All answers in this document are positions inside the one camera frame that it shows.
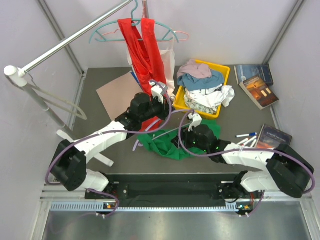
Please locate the metal clothes rail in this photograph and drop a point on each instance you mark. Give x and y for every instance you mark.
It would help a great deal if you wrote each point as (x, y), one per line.
(64, 43)

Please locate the brown cardboard sheet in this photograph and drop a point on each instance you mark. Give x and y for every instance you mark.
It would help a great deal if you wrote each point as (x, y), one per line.
(116, 96)

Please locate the blue hardcover book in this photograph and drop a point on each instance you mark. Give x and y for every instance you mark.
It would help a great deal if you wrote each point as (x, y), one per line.
(247, 71)

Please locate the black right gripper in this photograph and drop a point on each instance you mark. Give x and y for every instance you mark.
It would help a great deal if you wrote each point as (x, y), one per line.
(184, 135)

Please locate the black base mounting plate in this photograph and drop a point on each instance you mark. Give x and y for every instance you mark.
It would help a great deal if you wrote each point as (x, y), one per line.
(169, 190)

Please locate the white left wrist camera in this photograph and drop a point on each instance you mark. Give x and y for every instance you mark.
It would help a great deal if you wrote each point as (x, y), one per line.
(158, 89)

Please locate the light blue cap marker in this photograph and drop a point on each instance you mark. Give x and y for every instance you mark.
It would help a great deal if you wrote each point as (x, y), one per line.
(253, 143)

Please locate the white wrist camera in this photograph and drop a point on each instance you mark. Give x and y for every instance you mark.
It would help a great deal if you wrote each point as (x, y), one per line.
(195, 119)
(158, 89)

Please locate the red tank top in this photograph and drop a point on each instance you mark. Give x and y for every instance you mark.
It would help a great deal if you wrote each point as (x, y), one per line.
(144, 52)

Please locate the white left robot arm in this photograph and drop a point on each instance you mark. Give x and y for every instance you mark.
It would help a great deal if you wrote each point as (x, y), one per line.
(69, 164)

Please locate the clear plastic hanger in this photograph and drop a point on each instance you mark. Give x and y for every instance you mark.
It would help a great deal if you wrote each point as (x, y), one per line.
(74, 109)

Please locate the dark sunset cover book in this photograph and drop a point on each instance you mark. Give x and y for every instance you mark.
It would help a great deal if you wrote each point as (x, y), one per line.
(270, 138)

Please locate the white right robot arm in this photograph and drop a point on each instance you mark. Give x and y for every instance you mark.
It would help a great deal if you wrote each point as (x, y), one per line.
(275, 169)

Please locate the yellow plastic bin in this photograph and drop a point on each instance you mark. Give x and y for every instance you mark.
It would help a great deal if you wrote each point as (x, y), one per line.
(179, 103)

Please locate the orange cover paperback book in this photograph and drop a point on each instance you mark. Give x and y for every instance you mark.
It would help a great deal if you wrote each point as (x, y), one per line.
(258, 91)

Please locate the white patterned garment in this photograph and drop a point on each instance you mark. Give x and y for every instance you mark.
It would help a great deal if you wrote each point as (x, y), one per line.
(208, 100)

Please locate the blue garment in bin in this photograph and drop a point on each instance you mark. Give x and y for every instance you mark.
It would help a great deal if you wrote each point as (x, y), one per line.
(192, 83)

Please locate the grey slotted cable duct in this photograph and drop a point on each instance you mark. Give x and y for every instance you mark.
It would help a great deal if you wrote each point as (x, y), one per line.
(96, 206)

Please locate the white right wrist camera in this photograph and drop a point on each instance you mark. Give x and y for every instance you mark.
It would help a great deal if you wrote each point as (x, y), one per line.
(195, 119)

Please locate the pink garment in bin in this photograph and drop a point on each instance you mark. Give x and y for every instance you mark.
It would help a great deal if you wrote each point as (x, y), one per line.
(196, 70)

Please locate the lavender plastic hanger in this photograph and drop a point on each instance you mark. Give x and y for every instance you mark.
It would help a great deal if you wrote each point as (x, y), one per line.
(150, 126)

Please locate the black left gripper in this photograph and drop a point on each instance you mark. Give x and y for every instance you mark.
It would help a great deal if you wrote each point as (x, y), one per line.
(164, 108)

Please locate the green tank top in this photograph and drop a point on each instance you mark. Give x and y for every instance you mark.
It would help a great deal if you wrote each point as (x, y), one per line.
(164, 147)

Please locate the orange cap marker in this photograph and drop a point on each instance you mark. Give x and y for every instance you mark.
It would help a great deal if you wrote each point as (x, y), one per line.
(243, 142)

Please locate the red cap marker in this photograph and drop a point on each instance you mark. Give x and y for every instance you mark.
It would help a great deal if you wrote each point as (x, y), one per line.
(250, 140)

